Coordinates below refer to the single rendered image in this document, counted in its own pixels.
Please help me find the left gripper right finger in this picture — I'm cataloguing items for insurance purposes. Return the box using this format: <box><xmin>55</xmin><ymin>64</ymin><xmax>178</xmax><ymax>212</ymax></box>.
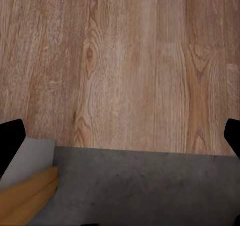
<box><xmin>224</xmin><ymin>119</ymin><xmax>240</xmax><ymax>159</ymax></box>

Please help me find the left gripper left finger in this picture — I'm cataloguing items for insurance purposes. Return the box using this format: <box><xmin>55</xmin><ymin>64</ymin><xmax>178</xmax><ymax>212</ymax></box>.
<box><xmin>0</xmin><ymin>119</ymin><xmax>26</xmax><ymax>179</ymax></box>

